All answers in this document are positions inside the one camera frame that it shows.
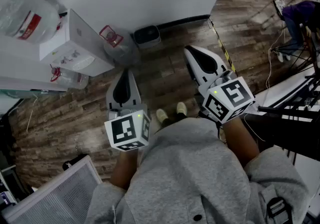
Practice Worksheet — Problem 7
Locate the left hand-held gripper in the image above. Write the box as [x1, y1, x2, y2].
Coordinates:
[104, 68, 151, 153]

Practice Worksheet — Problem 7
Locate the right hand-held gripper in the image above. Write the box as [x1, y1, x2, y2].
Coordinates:
[184, 45, 256, 124]

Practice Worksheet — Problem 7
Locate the black and white waste bin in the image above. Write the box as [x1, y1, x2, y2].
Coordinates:
[133, 24, 162, 49]

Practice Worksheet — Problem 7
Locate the person's right forearm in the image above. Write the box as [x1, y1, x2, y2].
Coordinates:
[221, 115, 261, 169]

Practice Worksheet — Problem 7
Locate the person's left forearm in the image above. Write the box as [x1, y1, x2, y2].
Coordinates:
[109, 149, 145, 190]

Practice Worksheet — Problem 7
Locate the yellow black floor tape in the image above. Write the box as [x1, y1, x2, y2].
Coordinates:
[209, 17, 237, 73]

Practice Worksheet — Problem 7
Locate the person's left shoe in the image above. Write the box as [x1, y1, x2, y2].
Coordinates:
[156, 108, 169, 122]

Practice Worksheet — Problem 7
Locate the person's shoe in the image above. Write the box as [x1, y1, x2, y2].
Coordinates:
[176, 101, 188, 116]
[156, 108, 169, 122]

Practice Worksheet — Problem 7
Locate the person's right shoe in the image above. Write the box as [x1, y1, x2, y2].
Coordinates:
[176, 101, 188, 116]

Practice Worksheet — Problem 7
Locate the white water dispenser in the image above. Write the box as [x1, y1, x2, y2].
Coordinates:
[38, 8, 116, 78]

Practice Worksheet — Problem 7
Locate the white table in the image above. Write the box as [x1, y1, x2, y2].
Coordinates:
[254, 64, 320, 124]

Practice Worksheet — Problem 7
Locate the black metal stand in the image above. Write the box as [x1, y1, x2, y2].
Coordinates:
[257, 74, 320, 161]

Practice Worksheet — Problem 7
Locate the person's grey sweater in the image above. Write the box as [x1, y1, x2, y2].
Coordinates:
[84, 116, 311, 224]

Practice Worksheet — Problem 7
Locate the white grille appliance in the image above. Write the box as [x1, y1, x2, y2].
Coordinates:
[1, 154, 103, 224]

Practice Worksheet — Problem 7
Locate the water bottle red handle cap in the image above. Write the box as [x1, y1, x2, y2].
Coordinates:
[99, 24, 141, 65]
[49, 64, 90, 90]

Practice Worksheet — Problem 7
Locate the white floor cable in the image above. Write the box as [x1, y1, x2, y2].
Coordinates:
[264, 27, 286, 89]

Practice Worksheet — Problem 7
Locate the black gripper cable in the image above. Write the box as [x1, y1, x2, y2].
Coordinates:
[216, 121, 225, 142]

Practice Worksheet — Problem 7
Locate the thin white cord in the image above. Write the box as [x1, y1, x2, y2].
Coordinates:
[26, 95, 39, 133]

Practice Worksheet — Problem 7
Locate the black strap buckle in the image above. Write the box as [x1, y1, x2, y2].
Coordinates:
[266, 196, 294, 224]

